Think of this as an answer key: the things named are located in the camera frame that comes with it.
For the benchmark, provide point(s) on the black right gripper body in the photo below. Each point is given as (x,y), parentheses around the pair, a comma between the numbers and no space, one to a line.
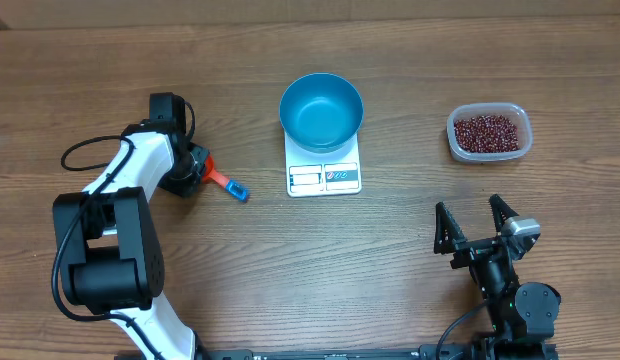
(494,276)

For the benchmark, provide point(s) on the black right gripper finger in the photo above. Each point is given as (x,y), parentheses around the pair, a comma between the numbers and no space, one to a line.
(501,211)
(448,234)

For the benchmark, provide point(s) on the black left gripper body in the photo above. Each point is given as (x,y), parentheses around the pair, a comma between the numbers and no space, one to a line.
(184,180)

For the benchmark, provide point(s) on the red measuring scoop blue handle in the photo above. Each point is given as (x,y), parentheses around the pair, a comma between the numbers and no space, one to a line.
(234,188)

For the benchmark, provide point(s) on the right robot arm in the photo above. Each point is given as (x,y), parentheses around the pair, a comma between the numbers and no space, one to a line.
(522,315)

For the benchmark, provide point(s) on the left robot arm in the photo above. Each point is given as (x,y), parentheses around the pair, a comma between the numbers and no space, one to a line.
(109,264)

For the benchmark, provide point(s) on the white digital kitchen scale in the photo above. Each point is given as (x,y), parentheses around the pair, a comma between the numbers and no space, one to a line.
(310,174)

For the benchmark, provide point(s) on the blue bowl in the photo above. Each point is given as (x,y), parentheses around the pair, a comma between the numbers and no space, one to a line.
(321,112)

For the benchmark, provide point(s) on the red adzuki beans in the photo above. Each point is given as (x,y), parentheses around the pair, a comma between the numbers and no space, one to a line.
(486,134)

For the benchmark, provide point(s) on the clear plastic container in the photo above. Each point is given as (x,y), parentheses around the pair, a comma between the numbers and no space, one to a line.
(514,112)

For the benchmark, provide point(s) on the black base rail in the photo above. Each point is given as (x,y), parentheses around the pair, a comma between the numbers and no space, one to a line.
(424,352)

